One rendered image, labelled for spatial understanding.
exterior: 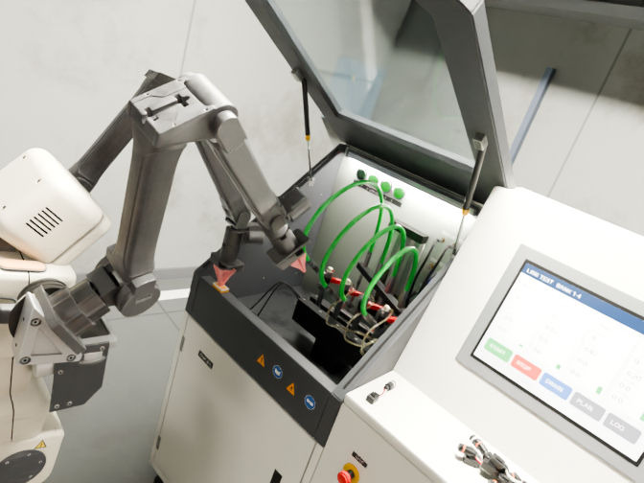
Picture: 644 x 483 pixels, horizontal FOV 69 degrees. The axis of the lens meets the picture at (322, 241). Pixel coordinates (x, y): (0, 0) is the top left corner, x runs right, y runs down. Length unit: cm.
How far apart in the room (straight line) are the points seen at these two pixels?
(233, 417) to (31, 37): 204
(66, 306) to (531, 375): 102
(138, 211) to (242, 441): 102
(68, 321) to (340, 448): 75
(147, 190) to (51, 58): 216
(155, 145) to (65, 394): 67
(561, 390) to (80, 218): 110
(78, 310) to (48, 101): 209
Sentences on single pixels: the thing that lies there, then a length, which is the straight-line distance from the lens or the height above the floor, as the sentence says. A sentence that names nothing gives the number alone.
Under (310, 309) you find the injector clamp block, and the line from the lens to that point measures 155.
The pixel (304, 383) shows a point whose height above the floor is 91.
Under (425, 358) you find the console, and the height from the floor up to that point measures 106.
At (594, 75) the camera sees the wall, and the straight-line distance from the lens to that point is 330.
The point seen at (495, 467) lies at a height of 101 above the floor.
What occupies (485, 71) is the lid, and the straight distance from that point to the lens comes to 102.
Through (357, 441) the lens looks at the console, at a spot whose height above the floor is 89.
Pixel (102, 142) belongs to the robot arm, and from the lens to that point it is 126.
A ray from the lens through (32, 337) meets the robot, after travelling 91.
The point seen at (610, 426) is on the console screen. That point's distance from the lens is 128.
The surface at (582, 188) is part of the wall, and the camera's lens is 320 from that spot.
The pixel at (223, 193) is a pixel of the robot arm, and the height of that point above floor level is 128.
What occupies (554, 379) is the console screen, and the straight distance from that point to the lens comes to 128.
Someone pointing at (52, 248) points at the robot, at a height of 126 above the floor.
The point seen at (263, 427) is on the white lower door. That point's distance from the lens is 153.
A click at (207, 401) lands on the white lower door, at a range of 173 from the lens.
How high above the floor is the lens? 170
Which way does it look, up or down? 20 degrees down
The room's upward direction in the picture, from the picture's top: 18 degrees clockwise
